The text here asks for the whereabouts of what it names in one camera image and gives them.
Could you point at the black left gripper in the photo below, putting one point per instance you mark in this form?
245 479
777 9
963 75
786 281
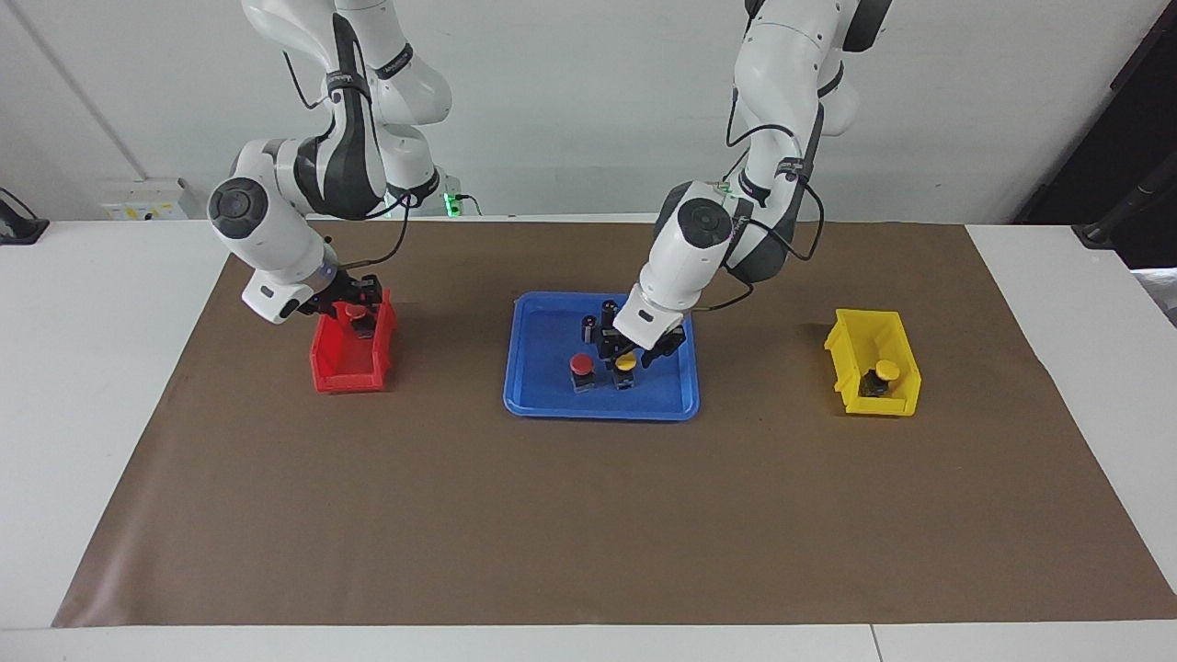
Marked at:
609 326

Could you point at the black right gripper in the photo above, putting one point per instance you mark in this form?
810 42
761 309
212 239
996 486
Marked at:
345 290

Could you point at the yellow push button switch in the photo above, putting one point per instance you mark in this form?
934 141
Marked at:
887 369
625 361

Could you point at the red push button switch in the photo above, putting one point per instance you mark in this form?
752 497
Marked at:
580 364
354 312

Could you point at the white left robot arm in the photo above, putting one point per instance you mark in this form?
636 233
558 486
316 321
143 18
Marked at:
699 248

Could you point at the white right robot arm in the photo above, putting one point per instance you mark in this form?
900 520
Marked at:
267 230

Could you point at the blue plastic tray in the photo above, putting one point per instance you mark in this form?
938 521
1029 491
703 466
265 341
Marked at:
542 386

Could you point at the black cylinder with white dots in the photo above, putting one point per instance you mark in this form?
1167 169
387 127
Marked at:
588 331
609 308

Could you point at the red plastic parts bin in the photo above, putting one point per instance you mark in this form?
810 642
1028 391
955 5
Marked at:
349 382

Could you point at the brown paper table mat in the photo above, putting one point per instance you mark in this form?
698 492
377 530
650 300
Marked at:
588 515

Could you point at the yellow plastic parts bin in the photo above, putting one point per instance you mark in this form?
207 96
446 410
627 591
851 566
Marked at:
883 405

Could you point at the black device on table edge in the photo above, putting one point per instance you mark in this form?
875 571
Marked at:
18 230

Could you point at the black stand pole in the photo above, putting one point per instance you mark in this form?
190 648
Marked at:
1122 207

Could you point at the black background panel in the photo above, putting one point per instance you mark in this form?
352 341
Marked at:
1103 119

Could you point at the grey shiny object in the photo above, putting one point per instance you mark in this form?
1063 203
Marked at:
1160 290

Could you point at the white wall power outlet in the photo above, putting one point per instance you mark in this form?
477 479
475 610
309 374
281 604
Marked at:
147 198

